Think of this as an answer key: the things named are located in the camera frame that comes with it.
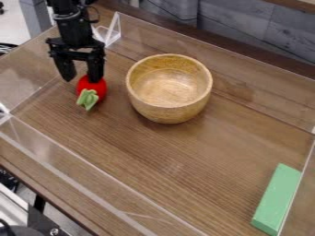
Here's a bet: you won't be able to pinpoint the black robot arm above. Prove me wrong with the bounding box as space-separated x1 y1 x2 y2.
46 0 106 83

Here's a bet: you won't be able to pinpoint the light wooden bowl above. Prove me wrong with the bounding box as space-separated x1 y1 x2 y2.
126 53 213 124

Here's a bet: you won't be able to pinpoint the clear acrylic enclosure wall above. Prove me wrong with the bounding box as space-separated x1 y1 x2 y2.
0 11 315 236

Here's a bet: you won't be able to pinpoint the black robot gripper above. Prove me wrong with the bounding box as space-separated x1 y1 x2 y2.
46 38 105 83

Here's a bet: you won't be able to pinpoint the black metal bracket with bolt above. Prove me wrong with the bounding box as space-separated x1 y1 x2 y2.
27 206 71 236

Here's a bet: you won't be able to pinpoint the green rectangular foam block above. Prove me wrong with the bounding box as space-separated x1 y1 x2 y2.
251 163 302 236

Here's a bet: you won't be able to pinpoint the black cable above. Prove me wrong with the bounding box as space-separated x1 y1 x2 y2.
0 218 17 236

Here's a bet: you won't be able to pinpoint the red felt strawberry green leaves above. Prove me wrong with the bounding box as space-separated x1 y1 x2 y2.
77 76 107 111

